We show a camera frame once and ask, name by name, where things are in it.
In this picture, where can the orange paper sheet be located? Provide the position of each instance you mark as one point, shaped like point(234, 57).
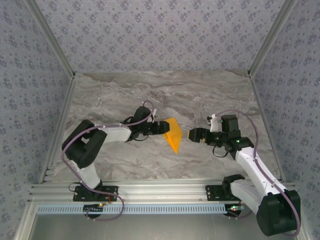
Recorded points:
point(175, 137)

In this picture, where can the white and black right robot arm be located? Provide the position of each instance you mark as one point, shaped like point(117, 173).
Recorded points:
point(250, 170)

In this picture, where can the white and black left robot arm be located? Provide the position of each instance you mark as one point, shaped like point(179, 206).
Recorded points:
point(115, 133)

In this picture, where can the small black controller board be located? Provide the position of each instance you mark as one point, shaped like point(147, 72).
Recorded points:
point(93, 208)
point(235, 208)

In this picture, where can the grey metal panel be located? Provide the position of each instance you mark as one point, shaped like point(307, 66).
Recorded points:
point(160, 230)

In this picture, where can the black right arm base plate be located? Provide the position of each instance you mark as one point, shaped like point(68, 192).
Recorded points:
point(212, 196)

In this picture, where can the aluminium frame cross rail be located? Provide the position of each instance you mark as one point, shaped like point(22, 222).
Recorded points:
point(160, 192)

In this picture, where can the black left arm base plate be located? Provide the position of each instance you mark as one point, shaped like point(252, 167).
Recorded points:
point(111, 189)

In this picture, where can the aluminium frame post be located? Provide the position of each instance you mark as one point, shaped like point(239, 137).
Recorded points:
point(53, 37)
point(269, 37)

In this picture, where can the aluminium frame bar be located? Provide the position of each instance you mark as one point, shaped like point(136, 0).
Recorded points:
point(27, 220)

